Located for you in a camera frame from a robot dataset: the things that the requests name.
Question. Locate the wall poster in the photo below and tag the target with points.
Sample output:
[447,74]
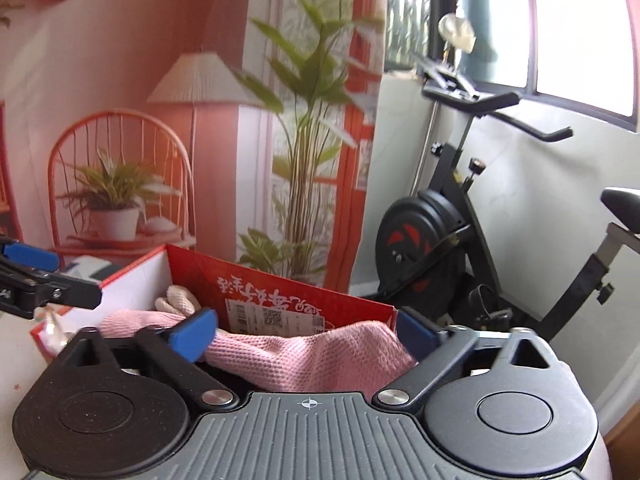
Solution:
[165,110]

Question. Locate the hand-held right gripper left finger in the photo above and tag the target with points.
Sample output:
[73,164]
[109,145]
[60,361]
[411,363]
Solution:
[192,334]

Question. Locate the pink towel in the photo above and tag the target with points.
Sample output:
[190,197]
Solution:
[300,360]

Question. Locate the cream knitted cloth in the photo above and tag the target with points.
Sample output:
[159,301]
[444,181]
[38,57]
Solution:
[175,302]

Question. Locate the window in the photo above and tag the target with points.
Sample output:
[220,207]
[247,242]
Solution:
[575,25]

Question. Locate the red cardboard box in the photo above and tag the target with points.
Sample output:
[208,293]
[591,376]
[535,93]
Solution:
[280,305]

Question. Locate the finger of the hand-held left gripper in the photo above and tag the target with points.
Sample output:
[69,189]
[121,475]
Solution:
[30,256]
[75,292]

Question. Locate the black exercise bike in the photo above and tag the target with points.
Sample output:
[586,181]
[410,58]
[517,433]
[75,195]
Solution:
[440,240]

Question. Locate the white plastic packet brown label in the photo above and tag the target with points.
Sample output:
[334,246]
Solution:
[56,332]

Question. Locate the wooden panel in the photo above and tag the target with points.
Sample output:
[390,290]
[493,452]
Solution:
[627,440]

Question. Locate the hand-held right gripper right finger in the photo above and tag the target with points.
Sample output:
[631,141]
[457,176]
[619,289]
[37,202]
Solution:
[417,334]

